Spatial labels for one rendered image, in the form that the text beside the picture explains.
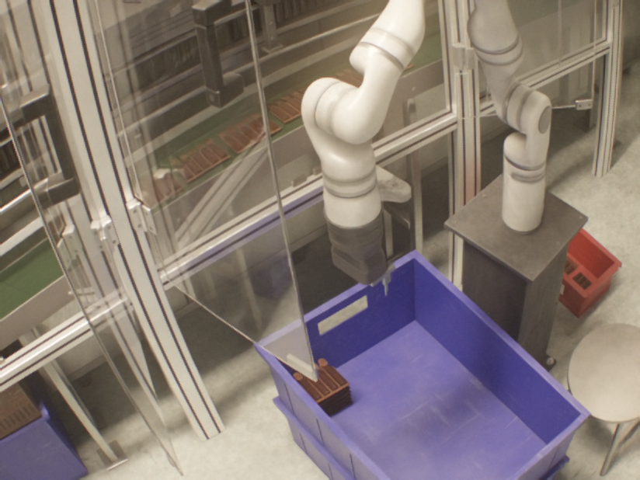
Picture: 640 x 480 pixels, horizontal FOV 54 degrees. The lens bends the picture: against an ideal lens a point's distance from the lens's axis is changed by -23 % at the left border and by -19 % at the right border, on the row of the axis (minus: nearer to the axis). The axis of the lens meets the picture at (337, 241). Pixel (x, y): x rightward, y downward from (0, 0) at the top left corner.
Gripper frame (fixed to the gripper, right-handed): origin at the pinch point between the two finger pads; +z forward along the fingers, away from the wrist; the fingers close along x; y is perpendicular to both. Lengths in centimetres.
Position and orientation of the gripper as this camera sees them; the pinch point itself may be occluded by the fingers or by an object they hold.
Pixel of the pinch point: (373, 286)
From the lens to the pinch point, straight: 121.5
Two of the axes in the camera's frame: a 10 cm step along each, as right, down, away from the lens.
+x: 6.9, 4.7, -5.6
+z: 0.9, 7.0, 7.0
